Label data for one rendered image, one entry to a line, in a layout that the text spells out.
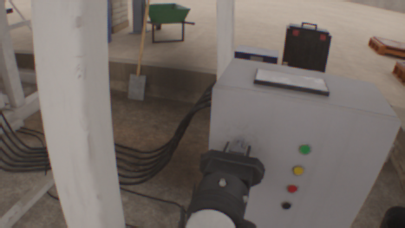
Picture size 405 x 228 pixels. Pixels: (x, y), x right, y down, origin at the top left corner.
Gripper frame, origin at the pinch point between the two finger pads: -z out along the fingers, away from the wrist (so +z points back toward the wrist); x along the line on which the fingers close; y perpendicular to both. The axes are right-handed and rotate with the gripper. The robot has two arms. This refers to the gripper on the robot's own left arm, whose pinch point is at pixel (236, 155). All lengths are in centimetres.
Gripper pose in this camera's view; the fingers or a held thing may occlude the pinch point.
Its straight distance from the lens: 55.6
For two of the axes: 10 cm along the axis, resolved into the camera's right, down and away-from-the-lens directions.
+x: -9.6, -1.7, 2.3
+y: -0.4, 8.7, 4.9
